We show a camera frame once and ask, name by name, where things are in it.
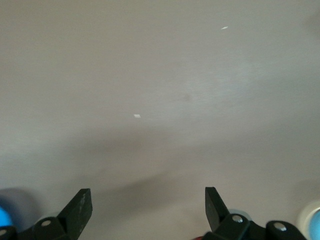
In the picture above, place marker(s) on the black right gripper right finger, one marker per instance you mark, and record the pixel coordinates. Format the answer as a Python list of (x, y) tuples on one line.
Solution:
[(217, 212)]

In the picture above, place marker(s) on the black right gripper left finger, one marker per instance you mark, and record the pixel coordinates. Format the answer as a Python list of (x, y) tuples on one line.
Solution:
[(75, 212)]

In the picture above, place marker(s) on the light blue call bell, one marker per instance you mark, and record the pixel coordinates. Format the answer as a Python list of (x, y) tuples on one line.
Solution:
[(312, 220)]

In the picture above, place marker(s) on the blue plastic tray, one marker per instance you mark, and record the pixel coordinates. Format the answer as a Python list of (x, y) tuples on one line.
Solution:
[(3, 216)]

